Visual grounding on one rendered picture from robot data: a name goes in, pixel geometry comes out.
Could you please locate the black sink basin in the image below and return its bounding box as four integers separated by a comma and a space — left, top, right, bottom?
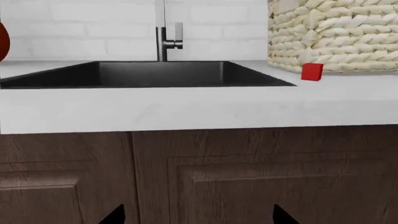
0, 60, 298, 90

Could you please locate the dark red round object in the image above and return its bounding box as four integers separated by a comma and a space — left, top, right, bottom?
0, 21, 11, 63

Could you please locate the silver sink faucet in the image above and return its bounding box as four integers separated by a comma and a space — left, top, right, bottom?
154, 0, 184, 62

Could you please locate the small red cube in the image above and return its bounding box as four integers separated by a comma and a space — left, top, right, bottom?
300, 62, 325, 83

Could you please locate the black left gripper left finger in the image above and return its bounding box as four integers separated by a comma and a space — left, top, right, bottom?
98, 203, 126, 224

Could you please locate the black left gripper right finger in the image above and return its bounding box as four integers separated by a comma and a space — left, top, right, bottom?
272, 203, 300, 224

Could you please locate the dark wood cabinet door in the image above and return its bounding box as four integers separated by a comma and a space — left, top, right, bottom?
0, 131, 139, 224
130, 124, 398, 224

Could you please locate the cream woven basket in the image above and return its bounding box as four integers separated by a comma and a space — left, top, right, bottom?
267, 0, 398, 75

